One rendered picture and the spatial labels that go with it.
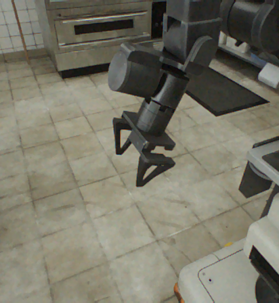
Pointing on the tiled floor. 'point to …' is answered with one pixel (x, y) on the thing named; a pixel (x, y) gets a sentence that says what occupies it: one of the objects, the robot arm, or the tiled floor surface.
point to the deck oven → (97, 31)
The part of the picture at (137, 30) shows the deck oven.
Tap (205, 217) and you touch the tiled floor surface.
